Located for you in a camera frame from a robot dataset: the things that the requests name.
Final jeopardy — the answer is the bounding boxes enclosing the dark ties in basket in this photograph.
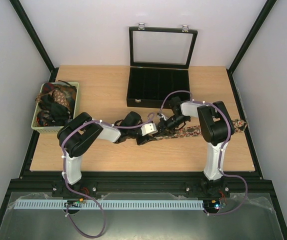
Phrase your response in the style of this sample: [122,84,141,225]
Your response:
[35,80,78,127]

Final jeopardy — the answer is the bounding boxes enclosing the black compartment display box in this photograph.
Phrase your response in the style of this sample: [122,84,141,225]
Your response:
[126,23,198,108]

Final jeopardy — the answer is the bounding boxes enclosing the patterned paisley tie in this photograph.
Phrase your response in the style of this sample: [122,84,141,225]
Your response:
[150,119,247,141]

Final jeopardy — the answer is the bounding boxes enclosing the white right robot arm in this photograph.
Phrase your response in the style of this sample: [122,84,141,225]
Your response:
[155,97,235,197]

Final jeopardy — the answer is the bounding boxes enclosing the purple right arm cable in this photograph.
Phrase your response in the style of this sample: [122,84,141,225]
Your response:
[158,90,249,217]

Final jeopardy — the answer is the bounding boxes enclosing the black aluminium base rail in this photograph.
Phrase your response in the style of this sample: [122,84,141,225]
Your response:
[5,172,276,199]

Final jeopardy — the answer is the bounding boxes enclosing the pale green perforated basket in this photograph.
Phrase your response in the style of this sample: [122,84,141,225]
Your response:
[31,80,80,134]

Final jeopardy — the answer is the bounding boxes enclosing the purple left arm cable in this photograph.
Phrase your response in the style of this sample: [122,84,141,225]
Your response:
[60,111,156,238]

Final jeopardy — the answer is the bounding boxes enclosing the brown patterned tie over basket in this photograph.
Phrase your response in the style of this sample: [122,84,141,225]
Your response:
[35,89,71,111]

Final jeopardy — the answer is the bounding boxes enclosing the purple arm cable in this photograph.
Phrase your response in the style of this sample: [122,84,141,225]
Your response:
[60,111,156,238]
[158,90,249,217]

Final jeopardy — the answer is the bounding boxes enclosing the light blue slotted cable duct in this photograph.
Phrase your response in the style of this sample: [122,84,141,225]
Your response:
[13,199,204,211]

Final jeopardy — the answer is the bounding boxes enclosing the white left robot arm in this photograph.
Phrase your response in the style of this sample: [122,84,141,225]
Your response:
[52,111,157,199]

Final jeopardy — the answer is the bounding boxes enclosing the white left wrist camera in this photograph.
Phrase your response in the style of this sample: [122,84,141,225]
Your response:
[140,122,158,136]

